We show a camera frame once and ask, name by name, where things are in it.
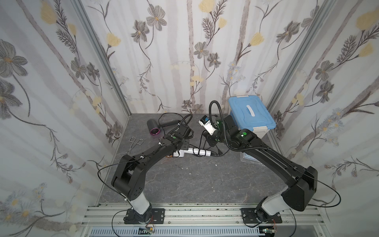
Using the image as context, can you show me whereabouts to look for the dark grey pink hair dryer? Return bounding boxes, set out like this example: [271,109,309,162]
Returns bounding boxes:
[147,119,180,136]

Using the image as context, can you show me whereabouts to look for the blue lid storage box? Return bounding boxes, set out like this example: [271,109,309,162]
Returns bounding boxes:
[228,95,276,138]

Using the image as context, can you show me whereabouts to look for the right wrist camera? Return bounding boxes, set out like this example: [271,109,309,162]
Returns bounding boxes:
[199,115,217,135]

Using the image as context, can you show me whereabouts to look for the white hair dryer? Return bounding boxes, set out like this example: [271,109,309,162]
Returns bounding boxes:
[172,148,216,158]

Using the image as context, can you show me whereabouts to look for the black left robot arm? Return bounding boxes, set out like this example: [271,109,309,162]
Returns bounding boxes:
[111,124,193,224]

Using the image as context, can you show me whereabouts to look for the bag of blue face masks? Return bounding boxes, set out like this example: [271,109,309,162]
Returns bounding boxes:
[240,153,261,164]

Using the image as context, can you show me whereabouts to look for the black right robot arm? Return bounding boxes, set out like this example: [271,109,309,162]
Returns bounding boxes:
[199,116,318,223]

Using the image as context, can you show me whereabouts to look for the metal tongs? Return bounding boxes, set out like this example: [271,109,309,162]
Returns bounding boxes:
[126,136,144,155]

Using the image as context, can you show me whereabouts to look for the aluminium mounting rail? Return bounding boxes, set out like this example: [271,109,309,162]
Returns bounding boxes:
[77,203,330,237]

